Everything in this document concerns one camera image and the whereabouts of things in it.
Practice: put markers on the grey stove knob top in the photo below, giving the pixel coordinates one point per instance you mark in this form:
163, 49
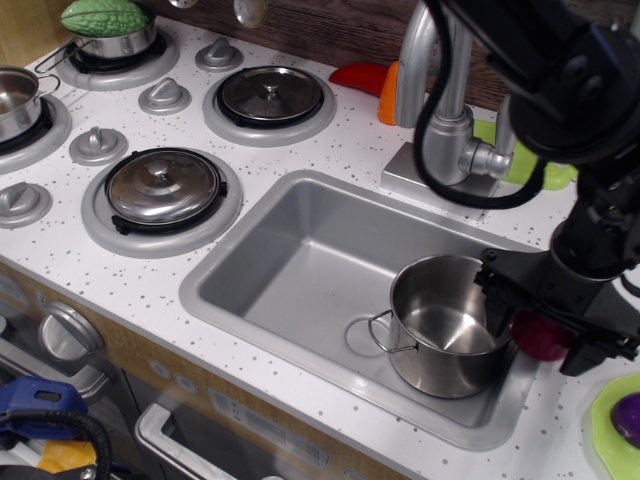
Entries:
220, 56

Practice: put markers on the orange toy carrot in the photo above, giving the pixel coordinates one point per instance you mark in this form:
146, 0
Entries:
387, 100

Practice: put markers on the dark red toy sweet potato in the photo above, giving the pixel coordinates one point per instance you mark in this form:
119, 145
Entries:
539, 337

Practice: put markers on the green toy bitter gourd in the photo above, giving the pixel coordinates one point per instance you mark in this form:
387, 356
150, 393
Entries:
104, 18

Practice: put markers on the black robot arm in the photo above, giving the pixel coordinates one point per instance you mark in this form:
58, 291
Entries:
574, 89

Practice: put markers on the grey toy sink basin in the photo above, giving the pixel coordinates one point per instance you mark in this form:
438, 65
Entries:
301, 273

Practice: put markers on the grey stove knob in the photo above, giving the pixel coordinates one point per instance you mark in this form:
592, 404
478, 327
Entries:
220, 56
164, 98
98, 146
23, 204

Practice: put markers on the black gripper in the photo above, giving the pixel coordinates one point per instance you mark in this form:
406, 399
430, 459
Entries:
606, 325

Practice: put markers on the steel pot at left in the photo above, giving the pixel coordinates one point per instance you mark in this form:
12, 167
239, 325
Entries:
21, 95

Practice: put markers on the small steel saucepan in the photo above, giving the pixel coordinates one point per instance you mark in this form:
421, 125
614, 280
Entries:
114, 48

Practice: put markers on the steel lid on front burner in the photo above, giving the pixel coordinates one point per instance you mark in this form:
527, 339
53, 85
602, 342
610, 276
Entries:
163, 186

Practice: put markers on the hanging steel spoon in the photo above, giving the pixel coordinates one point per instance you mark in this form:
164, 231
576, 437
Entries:
251, 13

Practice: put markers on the steel lid on rear burner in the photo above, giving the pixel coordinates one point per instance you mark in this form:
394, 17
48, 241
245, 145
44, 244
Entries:
269, 94

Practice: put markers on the light green cutting board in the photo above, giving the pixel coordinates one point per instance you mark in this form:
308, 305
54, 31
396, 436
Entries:
556, 177

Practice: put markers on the silver oven dial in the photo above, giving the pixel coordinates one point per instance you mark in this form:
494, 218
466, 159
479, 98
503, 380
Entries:
66, 335

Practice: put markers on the steel pot in sink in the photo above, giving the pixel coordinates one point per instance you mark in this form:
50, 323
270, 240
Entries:
435, 331

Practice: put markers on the purple toy eggplant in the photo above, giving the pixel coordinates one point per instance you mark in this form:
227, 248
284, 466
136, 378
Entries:
624, 417

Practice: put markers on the steel lid on burner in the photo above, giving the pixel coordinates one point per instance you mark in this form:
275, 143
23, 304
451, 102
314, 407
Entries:
163, 186
269, 94

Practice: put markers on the red toy chili pepper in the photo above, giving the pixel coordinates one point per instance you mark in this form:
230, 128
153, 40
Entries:
369, 78

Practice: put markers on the light green toy plate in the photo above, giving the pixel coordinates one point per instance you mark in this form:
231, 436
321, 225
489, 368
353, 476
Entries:
619, 457

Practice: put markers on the blue clamp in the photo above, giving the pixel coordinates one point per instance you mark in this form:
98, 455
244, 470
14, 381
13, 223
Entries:
35, 394

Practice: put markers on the silver oven door handle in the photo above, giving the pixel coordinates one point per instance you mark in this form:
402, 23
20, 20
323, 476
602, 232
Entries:
149, 433

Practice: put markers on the grey stove knob bottom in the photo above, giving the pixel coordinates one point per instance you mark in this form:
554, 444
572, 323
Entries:
23, 204

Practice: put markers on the silver toy faucet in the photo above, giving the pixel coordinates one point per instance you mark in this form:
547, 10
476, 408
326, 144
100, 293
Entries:
448, 158

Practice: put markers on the hanging steel ladle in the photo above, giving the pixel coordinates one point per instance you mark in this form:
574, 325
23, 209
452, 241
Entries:
183, 4

